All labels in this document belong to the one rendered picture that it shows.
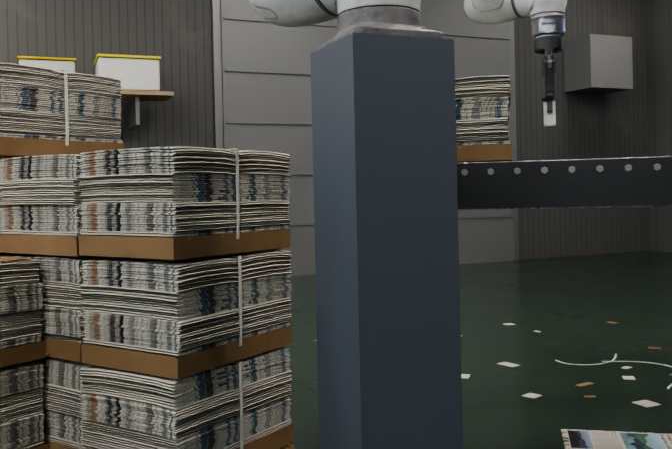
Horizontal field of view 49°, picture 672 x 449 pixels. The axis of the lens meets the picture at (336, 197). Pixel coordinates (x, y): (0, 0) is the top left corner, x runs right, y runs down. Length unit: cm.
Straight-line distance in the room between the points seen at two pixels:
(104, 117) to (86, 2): 442
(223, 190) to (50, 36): 492
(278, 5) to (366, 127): 37
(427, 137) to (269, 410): 77
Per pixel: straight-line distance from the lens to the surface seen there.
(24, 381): 178
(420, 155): 130
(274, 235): 170
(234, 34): 662
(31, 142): 196
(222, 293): 158
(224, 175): 158
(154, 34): 651
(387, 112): 128
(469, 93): 204
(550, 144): 814
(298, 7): 149
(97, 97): 211
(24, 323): 177
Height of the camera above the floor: 73
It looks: level
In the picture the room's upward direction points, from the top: 1 degrees counter-clockwise
